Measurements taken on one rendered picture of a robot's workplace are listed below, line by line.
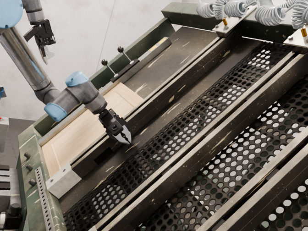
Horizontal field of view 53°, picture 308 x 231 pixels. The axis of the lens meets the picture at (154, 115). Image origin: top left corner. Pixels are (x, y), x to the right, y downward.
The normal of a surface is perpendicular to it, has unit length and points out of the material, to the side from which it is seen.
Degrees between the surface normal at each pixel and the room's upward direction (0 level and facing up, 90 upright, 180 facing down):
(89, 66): 90
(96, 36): 90
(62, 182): 90
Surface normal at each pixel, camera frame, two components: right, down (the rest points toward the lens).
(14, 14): 0.70, 0.26
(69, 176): 0.42, 0.33
